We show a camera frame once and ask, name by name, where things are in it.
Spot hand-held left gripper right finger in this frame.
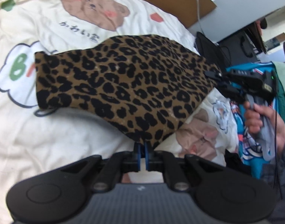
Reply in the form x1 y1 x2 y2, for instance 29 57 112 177
144 142 225 192

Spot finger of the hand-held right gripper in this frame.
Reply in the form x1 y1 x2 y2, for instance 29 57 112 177
216 83 247 104
204 71 229 81

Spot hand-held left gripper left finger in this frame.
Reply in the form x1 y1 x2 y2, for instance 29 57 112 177
62 143 141 192

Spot leopard print pants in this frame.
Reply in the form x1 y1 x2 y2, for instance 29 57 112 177
35 35 223 148

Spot person's right hand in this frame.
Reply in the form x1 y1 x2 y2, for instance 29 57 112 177
244 101 285 151

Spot black folded garment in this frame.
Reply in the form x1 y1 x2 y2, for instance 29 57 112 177
195 31 228 71

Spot dark grey bag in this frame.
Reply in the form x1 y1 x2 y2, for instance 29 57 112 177
236 31 258 59

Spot teal printed cloth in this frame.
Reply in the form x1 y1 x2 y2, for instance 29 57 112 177
225 62 283 179

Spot cream bear printed blanket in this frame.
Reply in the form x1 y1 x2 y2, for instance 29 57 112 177
0 0 241 215

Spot thin black cable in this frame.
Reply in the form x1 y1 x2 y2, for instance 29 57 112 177
272 75 283 200

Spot white cable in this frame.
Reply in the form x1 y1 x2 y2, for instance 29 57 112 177
186 0 205 34

